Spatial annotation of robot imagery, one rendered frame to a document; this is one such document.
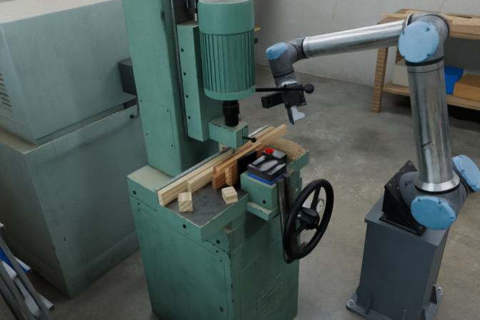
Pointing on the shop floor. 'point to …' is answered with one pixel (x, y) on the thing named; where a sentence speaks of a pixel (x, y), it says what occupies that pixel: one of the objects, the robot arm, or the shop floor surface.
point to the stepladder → (10, 266)
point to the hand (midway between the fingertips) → (287, 105)
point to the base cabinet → (215, 273)
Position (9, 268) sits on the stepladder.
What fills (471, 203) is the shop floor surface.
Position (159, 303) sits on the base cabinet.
